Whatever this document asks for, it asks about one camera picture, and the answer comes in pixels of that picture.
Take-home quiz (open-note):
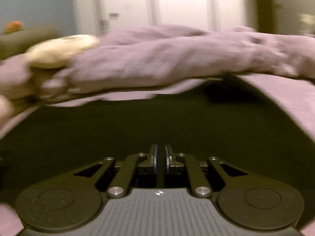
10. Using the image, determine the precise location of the black knit sweater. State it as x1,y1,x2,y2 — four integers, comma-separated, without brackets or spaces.
1,77,314,227

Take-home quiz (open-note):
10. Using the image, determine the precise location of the purple crumpled duvet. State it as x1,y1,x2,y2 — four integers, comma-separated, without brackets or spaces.
1,25,314,102

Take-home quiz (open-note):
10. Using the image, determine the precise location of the purple fleece bed sheet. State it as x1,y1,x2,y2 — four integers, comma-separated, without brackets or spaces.
1,74,314,235

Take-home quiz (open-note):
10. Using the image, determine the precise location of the cream round face cushion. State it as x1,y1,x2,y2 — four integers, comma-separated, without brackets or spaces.
25,35,100,69

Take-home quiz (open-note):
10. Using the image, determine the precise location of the orange plush toy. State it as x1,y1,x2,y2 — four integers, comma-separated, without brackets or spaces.
4,21,23,34

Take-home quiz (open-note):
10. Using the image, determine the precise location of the white wardrobe with handles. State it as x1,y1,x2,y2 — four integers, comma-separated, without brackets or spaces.
73,0,257,35

